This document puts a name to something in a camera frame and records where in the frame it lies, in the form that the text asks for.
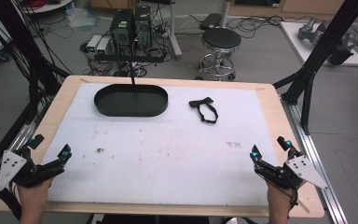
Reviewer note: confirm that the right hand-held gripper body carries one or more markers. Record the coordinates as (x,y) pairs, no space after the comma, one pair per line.
(287,174)

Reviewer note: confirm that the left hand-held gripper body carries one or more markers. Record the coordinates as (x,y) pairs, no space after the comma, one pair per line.
(28,172)

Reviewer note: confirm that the black bow tie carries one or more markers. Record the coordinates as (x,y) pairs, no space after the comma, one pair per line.
(209,109)

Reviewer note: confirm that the black stand with oval tray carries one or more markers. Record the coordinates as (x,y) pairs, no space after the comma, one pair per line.
(130,102)

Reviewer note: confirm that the person's left hand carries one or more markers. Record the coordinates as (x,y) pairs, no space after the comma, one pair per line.
(34,196)

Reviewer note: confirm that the person's right hand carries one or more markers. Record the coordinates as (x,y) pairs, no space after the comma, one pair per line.
(278,197)

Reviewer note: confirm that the white table mat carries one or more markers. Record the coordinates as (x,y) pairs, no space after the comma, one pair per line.
(155,161)

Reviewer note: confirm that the white floor board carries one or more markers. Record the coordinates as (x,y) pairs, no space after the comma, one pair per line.
(295,40)

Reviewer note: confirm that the small white box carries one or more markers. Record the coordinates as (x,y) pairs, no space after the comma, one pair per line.
(93,43)
(103,46)

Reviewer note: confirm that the black round stool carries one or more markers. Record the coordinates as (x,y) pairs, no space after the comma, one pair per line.
(220,39)

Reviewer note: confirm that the clear plastic bag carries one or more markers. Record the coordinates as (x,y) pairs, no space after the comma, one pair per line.
(82,18)

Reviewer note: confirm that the round white table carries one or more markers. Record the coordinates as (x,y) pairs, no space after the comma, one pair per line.
(48,6)

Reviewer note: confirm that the black computer tower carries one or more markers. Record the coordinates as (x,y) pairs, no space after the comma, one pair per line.
(143,25)
(121,29)

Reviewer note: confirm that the flat black box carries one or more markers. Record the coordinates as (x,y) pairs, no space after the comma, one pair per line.
(210,21)

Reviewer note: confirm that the grey metal desk leg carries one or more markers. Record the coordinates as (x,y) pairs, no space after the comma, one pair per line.
(225,12)
(174,34)

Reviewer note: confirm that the aluminium rail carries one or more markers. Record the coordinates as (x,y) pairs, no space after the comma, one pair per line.
(315,155)
(15,137)

